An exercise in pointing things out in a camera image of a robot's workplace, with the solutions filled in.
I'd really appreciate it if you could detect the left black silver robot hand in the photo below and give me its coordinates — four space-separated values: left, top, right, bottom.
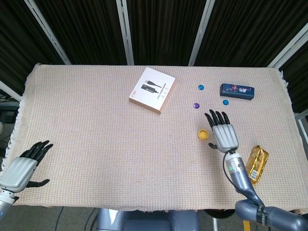
0 140 54 193

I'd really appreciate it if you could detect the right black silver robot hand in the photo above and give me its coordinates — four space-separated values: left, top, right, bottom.
204 109 240 154

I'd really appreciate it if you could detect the large yellow disc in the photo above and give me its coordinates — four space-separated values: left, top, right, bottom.
197 129 210 141

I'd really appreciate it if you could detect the gold foil snack packet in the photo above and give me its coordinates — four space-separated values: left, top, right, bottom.
244 144 270 185

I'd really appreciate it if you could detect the dark blue printed box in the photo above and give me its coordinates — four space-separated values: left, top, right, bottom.
219 83 256 100

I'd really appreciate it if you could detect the beige woven tablecloth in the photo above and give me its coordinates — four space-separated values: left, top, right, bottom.
1 63 304 215

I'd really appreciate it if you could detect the black pleated curtain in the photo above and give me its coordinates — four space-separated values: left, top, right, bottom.
0 0 308 114

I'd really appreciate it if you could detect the white cable product box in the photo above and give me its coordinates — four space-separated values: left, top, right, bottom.
128 67 178 116

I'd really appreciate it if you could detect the aluminium frame post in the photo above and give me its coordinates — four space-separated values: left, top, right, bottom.
266 23 308 69
23 0 72 65
188 0 217 66
115 0 135 65

